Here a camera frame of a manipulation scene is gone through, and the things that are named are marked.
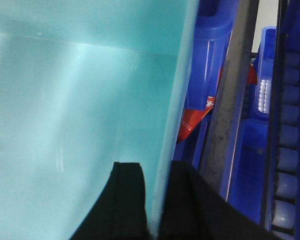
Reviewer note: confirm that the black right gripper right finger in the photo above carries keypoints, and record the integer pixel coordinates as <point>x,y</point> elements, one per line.
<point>194,211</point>

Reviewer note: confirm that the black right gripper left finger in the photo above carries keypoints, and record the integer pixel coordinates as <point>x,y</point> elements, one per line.
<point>119,212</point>

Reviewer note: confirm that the light blue plastic bin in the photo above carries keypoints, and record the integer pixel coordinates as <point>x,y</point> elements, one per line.
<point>85,84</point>

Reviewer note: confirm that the dark blue storage bin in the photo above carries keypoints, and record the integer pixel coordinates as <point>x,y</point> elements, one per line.
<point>213,27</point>

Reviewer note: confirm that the dark blue plastic crate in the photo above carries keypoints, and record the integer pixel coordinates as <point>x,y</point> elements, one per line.
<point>246,188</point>

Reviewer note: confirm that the red packet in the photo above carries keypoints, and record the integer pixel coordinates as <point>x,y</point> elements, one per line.
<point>192,117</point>

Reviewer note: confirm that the blue roller track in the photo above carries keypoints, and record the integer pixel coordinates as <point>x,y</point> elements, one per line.
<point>280,206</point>

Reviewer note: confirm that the grey metal rack post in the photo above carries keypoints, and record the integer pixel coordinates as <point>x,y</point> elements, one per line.
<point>217,158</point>

